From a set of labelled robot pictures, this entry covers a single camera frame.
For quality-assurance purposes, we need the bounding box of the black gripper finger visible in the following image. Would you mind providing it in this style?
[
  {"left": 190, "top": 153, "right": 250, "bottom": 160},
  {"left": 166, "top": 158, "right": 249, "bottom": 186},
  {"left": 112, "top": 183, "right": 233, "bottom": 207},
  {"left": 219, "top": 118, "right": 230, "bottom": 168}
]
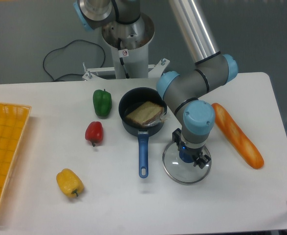
[{"left": 193, "top": 152, "right": 211, "bottom": 169}]

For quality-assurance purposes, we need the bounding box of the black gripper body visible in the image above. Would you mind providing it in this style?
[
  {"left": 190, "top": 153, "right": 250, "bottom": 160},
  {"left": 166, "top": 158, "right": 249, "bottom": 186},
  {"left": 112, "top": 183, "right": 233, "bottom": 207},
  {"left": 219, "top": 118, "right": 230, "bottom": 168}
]
[{"left": 172, "top": 128, "right": 206, "bottom": 159}]

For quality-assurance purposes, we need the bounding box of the glass pot lid blue knob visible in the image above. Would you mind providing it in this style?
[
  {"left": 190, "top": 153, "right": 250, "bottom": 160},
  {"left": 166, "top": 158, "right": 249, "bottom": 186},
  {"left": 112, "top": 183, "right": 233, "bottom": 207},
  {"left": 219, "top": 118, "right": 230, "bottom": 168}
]
[{"left": 162, "top": 141, "right": 211, "bottom": 185}]

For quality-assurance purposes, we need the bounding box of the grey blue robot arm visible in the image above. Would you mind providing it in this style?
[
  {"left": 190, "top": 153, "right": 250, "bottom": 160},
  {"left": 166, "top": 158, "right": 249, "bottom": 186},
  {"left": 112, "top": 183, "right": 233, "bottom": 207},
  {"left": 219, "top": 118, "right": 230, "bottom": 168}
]
[{"left": 73, "top": 0, "right": 238, "bottom": 167}]

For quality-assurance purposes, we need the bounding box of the orange baguette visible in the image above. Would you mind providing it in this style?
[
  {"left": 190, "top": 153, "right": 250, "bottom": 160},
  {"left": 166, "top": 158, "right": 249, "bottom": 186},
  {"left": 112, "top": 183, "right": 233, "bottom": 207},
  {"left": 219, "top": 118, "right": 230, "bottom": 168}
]
[{"left": 212, "top": 103, "right": 265, "bottom": 169}]

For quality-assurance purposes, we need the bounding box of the wrapped brown bread slice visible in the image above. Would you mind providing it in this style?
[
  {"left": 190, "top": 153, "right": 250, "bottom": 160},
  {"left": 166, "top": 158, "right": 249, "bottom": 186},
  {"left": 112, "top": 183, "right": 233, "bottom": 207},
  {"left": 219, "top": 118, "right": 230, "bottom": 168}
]
[{"left": 125, "top": 101, "right": 165, "bottom": 128}]

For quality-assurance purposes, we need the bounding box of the dark blue saucepan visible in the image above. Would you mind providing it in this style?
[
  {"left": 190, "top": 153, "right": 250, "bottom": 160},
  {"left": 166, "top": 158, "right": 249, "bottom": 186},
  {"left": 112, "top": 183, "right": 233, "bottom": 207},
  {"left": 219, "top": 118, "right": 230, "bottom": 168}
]
[{"left": 118, "top": 87, "right": 167, "bottom": 178}]

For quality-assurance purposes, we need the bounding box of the red bell pepper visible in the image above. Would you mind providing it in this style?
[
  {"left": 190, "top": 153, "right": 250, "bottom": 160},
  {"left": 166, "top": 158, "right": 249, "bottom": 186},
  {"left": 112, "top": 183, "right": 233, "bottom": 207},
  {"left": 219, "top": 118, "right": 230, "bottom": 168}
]
[{"left": 85, "top": 121, "right": 104, "bottom": 147}]

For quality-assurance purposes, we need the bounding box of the green bell pepper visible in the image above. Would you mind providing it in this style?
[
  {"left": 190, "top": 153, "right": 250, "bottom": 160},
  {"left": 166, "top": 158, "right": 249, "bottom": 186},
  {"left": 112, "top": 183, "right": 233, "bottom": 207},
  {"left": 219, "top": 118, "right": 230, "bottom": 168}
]
[{"left": 93, "top": 89, "right": 112, "bottom": 117}]

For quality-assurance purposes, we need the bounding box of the yellow bell pepper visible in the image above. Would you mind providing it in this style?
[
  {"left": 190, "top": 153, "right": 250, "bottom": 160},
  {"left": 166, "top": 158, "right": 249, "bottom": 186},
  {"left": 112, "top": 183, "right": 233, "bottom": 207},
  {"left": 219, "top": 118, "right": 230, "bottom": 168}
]
[{"left": 56, "top": 168, "right": 84, "bottom": 198}]

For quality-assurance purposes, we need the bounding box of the yellow woven basket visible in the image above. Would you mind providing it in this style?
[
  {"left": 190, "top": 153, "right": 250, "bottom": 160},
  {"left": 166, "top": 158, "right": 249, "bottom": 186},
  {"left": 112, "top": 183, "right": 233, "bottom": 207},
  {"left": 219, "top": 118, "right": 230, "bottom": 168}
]
[{"left": 0, "top": 102, "right": 32, "bottom": 205}]

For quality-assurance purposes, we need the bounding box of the white metal base frame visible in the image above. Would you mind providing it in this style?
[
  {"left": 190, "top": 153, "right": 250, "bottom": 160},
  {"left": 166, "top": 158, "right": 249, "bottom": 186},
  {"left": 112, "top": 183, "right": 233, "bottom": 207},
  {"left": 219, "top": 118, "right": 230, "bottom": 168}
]
[{"left": 82, "top": 58, "right": 171, "bottom": 81}]

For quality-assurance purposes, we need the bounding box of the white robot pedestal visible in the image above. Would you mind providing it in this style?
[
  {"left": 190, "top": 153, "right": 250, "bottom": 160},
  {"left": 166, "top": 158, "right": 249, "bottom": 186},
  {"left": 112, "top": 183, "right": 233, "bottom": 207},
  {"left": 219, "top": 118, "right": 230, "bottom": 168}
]
[{"left": 102, "top": 13, "right": 155, "bottom": 78}]

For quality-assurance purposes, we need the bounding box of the black floor cable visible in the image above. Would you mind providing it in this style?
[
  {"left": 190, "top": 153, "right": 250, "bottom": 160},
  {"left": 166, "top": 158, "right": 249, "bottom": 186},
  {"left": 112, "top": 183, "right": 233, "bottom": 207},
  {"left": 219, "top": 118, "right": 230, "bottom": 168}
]
[{"left": 43, "top": 39, "right": 106, "bottom": 82}]

